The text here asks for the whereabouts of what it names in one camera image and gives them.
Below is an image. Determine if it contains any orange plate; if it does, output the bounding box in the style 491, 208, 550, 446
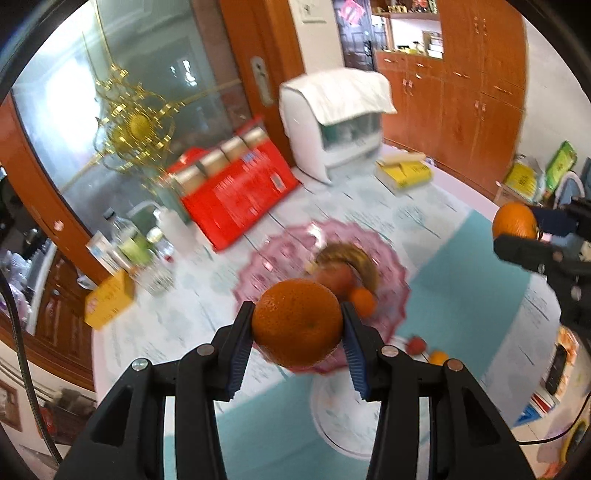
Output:
252, 279, 342, 370

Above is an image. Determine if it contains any white cloth on appliance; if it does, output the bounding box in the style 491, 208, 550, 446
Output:
280, 68, 398, 126

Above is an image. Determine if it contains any orange with stem front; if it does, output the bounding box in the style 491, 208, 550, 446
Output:
492, 202, 539, 240

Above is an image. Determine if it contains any tree print tablecloth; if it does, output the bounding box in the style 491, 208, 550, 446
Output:
89, 144, 562, 480

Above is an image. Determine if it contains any green label bottle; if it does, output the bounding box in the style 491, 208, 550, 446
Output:
103, 209, 152, 267

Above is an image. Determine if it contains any white squeeze bottle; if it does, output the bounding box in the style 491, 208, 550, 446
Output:
153, 207, 195, 255

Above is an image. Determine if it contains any red lychee right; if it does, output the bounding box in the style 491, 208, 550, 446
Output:
405, 336, 428, 357

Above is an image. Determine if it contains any small orange right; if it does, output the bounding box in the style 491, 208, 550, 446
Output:
429, 350, 449, 366

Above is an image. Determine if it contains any yellow tissue box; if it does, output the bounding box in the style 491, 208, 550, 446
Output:
375, 152, 433, 193

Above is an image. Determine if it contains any clear glass cup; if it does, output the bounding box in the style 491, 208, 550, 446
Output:
136, 258, 174, 296

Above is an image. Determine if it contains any brown spotted banana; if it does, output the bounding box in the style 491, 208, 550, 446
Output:
308, 242, 380, 294

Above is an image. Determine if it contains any red paper cup package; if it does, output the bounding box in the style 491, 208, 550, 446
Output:
166, 117, 301, 252

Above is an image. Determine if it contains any yellow flat box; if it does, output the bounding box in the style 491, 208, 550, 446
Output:
84, 270, 135, 330

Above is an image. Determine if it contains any gold door ornament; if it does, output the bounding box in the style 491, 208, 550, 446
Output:
59, 27, 242, 195

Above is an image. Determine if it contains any wooden cabinet right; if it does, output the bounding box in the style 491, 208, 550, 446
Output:
374, 1, 528, 198

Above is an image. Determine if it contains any white countertop appliance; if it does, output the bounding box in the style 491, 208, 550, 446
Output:
277, 67, 399, 186

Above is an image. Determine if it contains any white leaf print plate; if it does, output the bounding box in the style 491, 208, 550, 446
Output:
308, 336, 445, 461

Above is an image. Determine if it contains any red yellow apple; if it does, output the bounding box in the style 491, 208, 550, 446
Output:
312, 262, 358, 301

